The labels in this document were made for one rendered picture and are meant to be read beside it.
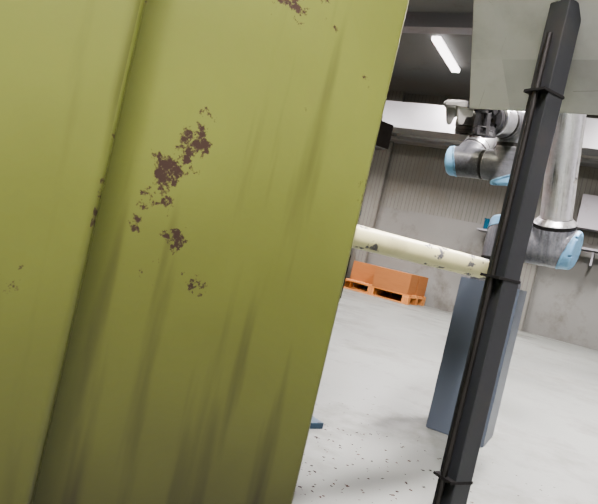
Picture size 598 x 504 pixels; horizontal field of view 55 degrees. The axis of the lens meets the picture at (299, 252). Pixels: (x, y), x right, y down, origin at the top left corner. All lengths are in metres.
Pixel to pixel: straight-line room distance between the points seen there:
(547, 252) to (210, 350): 1.60
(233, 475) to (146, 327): 0.29
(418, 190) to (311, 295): 9.80
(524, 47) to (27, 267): 0.90
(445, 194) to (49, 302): 10.03
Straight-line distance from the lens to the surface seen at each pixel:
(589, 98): 1.16
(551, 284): 10.12
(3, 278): 0.72
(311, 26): 0.96
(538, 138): 1.05
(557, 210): 2.25
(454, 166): 1.79
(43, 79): 0.72
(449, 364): 2.32
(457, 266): 1.23
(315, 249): 0.95
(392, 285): 9.54
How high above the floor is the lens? 0.58
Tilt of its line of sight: 1 degrees down
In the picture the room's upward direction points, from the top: 13 degrees clockwise
